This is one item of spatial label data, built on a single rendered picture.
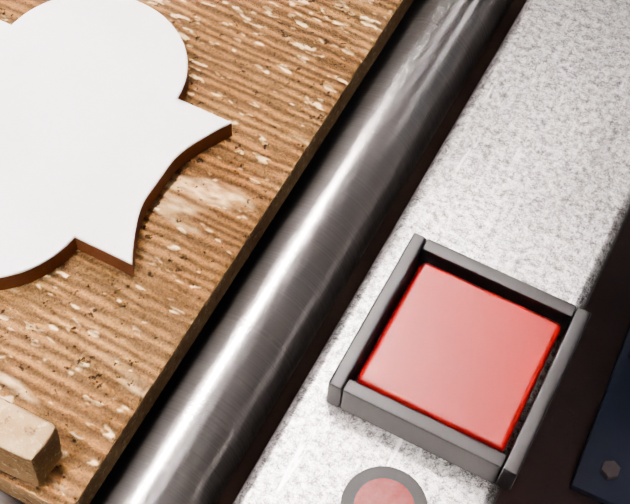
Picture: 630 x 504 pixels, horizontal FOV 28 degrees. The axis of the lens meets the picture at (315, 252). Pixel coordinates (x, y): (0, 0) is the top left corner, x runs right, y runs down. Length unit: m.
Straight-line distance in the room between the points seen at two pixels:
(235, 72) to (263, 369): 0.13
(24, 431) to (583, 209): 0.25
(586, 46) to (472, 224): 0.12
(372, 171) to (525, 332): 0.10
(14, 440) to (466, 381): 0.17
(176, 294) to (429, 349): 0.10
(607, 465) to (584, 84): 0.95
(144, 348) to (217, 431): 0.04
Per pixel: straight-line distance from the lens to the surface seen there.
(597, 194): 0.55
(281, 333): 0.49
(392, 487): 0.47
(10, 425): 0.43
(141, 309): 0.47
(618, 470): 1.49
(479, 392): 0.47
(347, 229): 0.52
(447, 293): 0.49
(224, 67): 0.54
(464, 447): 0.46
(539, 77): 0.58
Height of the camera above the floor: 1.35
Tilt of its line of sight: 58 degrees down
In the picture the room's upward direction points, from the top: 5 degrees clockwise
